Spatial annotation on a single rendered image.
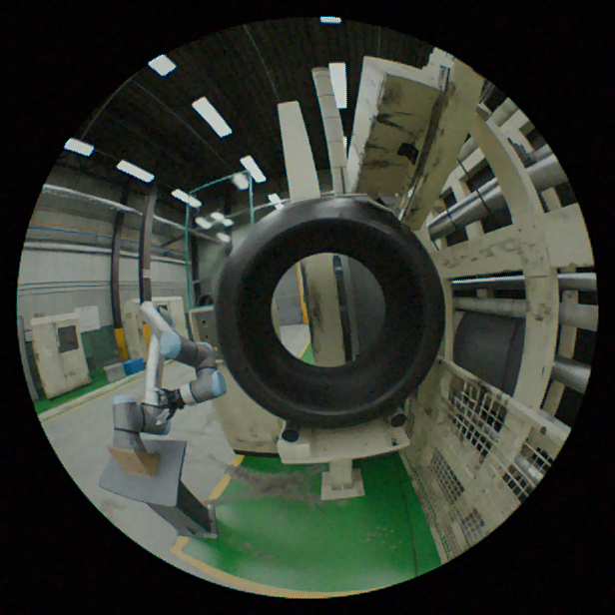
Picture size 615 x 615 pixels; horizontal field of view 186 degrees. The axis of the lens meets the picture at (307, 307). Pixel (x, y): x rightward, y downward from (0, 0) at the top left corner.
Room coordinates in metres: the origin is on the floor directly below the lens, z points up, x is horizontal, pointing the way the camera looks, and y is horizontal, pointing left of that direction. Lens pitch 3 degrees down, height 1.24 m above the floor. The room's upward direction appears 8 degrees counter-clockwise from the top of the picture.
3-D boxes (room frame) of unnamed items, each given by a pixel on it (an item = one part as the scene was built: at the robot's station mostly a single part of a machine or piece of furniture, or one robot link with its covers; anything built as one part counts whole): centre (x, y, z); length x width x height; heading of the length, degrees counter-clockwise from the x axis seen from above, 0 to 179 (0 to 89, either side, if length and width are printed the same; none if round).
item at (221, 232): (1.21, 0.54, 1.74); 0.55 x 0.02 x 0.95; 86
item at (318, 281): (0.83, -0.06, 1.25); 0.13 x 0.13 x 2.50; 86
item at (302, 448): (0.58, 0.08, 0.83); 0.36 x 0.09 x 0.06; 176
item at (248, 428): (1.37, 0.53, 0.63); 0.56 x 0.41 x 1.27; 86
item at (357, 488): (0.83, -0.06, 0.02); 0.27 x 0.27 x 0.04; 86
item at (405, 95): (0.42, -0.35, 1.71); 0.61 x 0.25 x 0.15; 176
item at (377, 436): (0.57, -0.06, 0.80); 0.37 x 0.36 x 0.02; 86
